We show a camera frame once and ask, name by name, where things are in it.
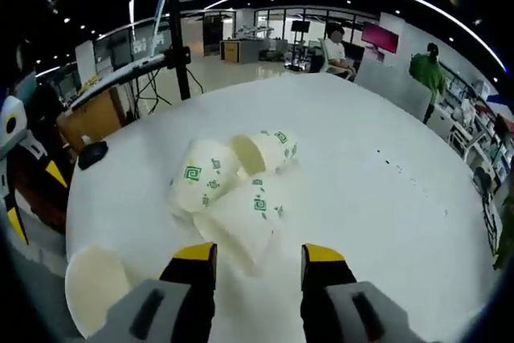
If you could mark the nested stack of paper cups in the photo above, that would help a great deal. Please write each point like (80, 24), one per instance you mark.
(94, 287)

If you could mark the grey top side desk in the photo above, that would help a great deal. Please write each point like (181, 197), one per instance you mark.
(96, 114)

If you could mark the black tripod stand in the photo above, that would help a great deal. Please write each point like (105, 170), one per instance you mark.
(176, 17)

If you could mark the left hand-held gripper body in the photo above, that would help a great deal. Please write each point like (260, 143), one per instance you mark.
(12, 122)

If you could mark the white table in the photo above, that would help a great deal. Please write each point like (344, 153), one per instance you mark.
(361, 198)

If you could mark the curved computer monitor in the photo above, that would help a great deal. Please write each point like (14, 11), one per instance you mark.
(162, 9)

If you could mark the pile of paper cups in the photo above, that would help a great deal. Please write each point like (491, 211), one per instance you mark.
(201, 174)

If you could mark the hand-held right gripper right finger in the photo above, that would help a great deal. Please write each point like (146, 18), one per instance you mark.
(341, 311)

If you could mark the grey partition panel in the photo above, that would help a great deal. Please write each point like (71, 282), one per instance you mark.
(385, 82)

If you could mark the pink wall screen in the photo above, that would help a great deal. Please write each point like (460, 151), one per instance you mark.
(379, 37)

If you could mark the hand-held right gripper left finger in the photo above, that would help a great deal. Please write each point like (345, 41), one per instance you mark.
(168, 311)

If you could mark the black computer mouse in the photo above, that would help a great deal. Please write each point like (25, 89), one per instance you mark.
(93, 155)

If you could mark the black television on stand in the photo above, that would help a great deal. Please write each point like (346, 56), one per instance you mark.
(300, 26)

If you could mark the storage shelves with boxes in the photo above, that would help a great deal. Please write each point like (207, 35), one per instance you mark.
(474, 118)

